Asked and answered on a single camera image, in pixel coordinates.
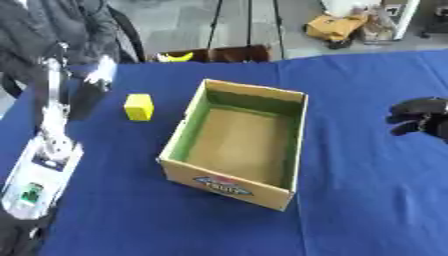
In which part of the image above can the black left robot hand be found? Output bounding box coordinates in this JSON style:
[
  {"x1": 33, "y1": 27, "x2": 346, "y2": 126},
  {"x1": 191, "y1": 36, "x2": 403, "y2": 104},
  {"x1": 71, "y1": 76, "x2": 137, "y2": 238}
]
[{"x1": 29, "y1": 41, "x2": 119, "y2": 136}]

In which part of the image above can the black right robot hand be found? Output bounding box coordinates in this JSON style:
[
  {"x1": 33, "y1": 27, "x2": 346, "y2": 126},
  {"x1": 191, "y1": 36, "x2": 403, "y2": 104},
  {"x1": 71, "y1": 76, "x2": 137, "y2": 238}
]
[{"x1": 385, "y1": 96, "x2": 448, "y2": 144}]

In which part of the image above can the tan cardboard box green inside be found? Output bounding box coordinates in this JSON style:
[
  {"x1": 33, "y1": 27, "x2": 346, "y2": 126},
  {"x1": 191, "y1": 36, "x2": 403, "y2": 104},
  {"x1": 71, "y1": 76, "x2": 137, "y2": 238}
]
[{"x1": 155, "y1": 78, "x2": 310, "y2": 213}]

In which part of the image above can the yellow rectangular block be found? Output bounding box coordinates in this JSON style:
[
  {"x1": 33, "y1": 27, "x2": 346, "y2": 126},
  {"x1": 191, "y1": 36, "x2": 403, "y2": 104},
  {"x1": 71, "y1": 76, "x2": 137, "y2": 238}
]
[{"x1": 122, "y1": 93, "x2": 158, "y2": 122}]

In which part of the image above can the black chair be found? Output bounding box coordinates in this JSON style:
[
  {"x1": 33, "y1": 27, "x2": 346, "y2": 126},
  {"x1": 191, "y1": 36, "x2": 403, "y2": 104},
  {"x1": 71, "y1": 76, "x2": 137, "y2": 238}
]
[{"x1": 105, "y1": 5, "x2": 147, "y2": 64}]

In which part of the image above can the person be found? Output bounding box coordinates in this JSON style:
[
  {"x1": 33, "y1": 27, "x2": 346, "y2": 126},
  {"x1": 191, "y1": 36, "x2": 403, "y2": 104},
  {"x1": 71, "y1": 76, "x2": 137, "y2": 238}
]
[{"x1": 0, "y1": 0, "x2": 126, "y2": 98}]

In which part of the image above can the yellow toy banana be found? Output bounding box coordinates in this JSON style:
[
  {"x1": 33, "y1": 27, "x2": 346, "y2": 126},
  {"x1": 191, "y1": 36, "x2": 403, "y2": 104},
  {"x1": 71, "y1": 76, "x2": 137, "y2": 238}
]
[{"x1": 155, "y1": 51, "x2": 196, "y2": 63}]

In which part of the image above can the yellow bag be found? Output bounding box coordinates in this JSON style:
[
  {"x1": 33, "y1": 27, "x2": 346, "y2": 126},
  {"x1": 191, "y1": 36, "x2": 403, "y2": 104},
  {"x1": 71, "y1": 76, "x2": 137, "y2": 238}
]
[{"x1": 301, "y1": 12, "x2": 371, "y2": 50}]

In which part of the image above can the brown wooden crate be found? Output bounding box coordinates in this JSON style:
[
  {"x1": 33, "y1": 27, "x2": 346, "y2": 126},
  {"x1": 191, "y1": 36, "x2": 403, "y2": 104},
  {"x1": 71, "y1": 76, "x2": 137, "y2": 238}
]
[{"x1": 152, "y1": 44, "x2": 275, "y2": 64}]

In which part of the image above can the black tripod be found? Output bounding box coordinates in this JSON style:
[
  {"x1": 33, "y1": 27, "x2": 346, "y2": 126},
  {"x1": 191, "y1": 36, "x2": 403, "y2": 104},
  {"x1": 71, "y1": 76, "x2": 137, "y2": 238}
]
[{"x1": 204, "y1": 0, "x2": 289, "y2": 61}]

